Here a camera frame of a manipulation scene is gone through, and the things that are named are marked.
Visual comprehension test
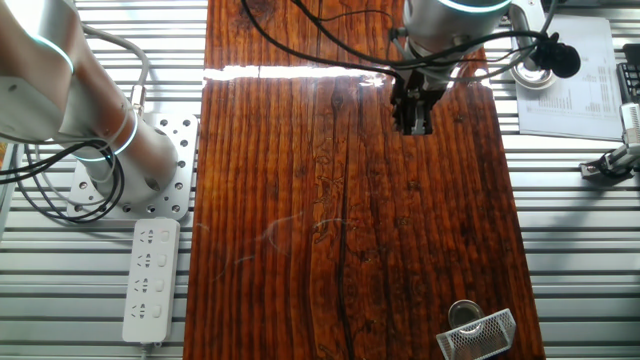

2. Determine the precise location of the wood grain table mat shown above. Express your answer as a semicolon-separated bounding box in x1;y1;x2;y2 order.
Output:
182;0;547;360

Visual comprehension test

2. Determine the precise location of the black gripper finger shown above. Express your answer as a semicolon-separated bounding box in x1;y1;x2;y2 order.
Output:
401;107;434;137

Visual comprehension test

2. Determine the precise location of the white mesh bent rack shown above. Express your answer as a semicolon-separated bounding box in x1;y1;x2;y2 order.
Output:
436;308;517;360

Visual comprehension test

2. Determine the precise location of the printed paper sheet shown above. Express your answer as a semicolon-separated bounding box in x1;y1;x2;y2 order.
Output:
514;13;624;142

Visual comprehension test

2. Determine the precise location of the black clip microphone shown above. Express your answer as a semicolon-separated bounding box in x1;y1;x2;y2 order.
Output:
532;32;582;80

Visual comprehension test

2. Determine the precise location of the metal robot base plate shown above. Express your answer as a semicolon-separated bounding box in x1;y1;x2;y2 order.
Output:
66;112;200;221

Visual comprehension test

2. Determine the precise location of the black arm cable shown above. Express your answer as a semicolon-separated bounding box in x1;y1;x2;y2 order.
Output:
239;0;551;84

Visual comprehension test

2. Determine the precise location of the black keyboard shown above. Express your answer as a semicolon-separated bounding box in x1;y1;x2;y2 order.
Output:
615;43;640;104

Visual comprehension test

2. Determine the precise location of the shiny steel bowl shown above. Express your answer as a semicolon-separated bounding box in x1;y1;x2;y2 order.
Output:
509;49;557;91

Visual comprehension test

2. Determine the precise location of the white power strip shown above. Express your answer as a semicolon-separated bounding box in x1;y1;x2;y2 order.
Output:
121;217;181;346

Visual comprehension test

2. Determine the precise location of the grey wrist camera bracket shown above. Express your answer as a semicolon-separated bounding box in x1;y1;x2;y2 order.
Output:
508;0;547;54

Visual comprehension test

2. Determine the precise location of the grey base cable with connector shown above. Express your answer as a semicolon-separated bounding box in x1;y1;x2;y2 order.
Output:
79;22;152;117

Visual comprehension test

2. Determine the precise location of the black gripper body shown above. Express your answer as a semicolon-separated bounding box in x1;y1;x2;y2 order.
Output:
390;69;444;121

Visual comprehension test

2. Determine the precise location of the small round steel plate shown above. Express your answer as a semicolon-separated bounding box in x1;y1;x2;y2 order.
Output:
447;299;485;335

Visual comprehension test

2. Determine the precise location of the black base cable bundle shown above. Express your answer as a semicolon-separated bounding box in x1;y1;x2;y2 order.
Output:
0;139;125;225

